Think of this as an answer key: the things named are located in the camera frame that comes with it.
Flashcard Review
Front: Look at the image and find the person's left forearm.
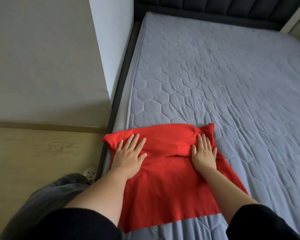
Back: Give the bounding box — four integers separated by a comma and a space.
64, 170, 133, 228

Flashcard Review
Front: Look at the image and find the person's white clog shoe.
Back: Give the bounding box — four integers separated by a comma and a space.
83, 168, 98, 182

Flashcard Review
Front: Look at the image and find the person's right forearm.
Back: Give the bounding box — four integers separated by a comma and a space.
199, 168, 260, 225

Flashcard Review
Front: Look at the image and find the grey quilted bed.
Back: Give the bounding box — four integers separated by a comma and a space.
97, 11, 300, 240

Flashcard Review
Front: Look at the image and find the dark grey upholstered headboard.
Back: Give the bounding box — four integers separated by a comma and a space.
133, 0, 300, 31

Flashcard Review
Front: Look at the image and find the person's right hand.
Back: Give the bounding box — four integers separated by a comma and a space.
190, 133, 218, 178

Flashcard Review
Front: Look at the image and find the red polo shirt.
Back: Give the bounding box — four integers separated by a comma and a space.
102, 123, 250, 233

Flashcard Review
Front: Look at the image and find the person's left hand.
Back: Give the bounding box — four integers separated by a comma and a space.
110, 133, 148, 180

